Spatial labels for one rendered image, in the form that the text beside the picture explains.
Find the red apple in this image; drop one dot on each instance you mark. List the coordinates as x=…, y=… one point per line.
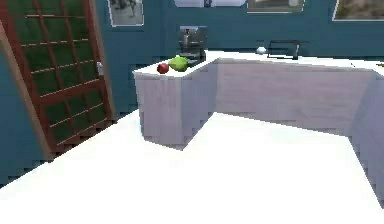
x=162, y=68

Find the green lettuce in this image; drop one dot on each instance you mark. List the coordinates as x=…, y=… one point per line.
x=179, y=64

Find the white kitchen counter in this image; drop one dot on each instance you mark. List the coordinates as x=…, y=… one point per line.
x=266, y=96

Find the red-framed glass door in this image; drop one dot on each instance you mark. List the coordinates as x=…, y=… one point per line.
x=56, y=73

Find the white wall shelf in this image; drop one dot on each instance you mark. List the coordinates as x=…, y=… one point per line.
x=210, y=3

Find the grey framed wall picture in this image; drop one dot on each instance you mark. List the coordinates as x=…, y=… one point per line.
x=126, y=12

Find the brown framed wall picture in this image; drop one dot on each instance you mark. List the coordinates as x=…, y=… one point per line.
x=359, y=9

